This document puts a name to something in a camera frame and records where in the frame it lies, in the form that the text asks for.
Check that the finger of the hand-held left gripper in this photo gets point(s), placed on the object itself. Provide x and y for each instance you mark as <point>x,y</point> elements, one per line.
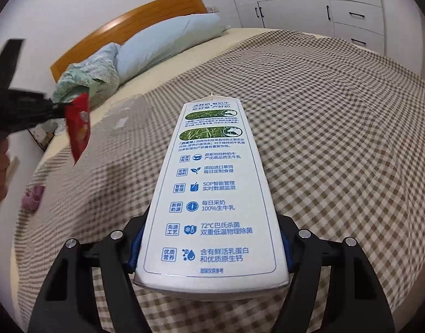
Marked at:
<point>58,110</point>

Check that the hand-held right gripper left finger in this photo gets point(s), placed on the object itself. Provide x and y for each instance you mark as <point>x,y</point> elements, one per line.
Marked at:
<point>136,249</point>

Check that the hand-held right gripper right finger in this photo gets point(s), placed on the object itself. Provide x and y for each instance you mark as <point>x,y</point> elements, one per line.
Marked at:
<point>289,249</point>

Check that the red snack packet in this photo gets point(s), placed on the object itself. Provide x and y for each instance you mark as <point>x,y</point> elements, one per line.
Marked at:
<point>78,131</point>

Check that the white milk carton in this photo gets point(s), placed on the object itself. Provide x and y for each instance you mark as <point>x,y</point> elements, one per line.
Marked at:
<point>212,197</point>

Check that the green floral quilt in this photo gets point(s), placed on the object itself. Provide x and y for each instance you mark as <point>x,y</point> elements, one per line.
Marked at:
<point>94,73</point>

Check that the clear plastic bag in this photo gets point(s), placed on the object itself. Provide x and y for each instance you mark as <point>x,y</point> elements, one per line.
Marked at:
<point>127,114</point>

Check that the purple cloth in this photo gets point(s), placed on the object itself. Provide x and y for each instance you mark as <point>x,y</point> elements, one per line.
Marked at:
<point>33,197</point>

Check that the brown checked blanket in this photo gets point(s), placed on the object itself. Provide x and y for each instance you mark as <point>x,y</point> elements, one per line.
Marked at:
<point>337,145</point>

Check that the wooden headboard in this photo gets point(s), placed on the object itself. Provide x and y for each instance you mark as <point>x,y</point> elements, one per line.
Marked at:
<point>129,19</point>

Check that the light blue pillow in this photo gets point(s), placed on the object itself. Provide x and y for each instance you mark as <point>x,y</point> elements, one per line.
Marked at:
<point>164,41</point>

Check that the wooden bed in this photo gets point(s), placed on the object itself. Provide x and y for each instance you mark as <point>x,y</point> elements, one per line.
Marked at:
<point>184,73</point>

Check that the white built-in wardrobe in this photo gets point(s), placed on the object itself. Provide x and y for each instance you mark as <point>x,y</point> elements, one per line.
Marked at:
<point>302,14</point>

